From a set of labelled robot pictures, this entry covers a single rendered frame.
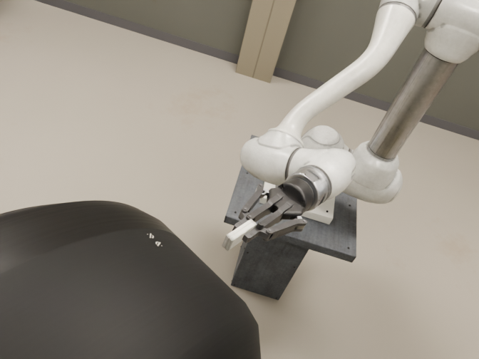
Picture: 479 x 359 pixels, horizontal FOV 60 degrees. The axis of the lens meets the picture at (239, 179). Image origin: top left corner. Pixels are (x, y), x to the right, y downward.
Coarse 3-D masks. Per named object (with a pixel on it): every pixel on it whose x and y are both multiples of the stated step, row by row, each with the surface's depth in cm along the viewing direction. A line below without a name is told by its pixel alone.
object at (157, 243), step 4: (140, 232) 47; (144, 232) 47; (148, 232) 48; (152, 232) 49; (148, 236) 47; (152, 236) 48; (156, 236) 48; (148, 240) 46; (152, 240) 47; (156, 240) 48; (160, 240) 48; (156, 244) 47; (160, 244) 47; (164, 244) 48; (156, 248) 46; (160, 248) 46
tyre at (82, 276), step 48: (0, 240) 37; (48, 240) 38; (96, 240) 41; (144, 240) 46; (0, 288) 33; (48, 288) 35; (96, 288) 36; (144, 288) 39; (192, 288) 43; (0, 336) 31; (48, 336) 32; (96, 336) 33; (144, 336) 35; (192, 336) 37; (240, 336) 44
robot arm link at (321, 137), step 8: (312, 128) 146; (320, 128) 145; (328, 128) 145; (304, 136) 147; (312, 136) 143; (320, 136) 142; (328, 136) 143; (336, 136) 143; (304, 144) 145; (312, 144) 142; (320, 144) 141; (328, 144) 141; (336, 144) 142; (344, 144) 149
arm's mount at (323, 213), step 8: (264, 184) 159; (272, 184) 160; (264, 200) 156; (328, 200) 160; (320, 208) 157; (328, 208) 158; (304, 216) 157; (312, 216) 156; (320, 216) 156; (328, 216) 155
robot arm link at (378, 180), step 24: (456, 0) 101; (432, 24) 106; (456, 24) 103; (432, 48) 110; (456, 48) 107; (432, 72) 114; (408, 96) 121; (432, 96) 120; (384, 120) 131; (408, 120) 125; (360, 144) 145; (384, 144) 133; (360, 168) 140; (384, 168) 137; (360, 192) 145; (384, 192) 142
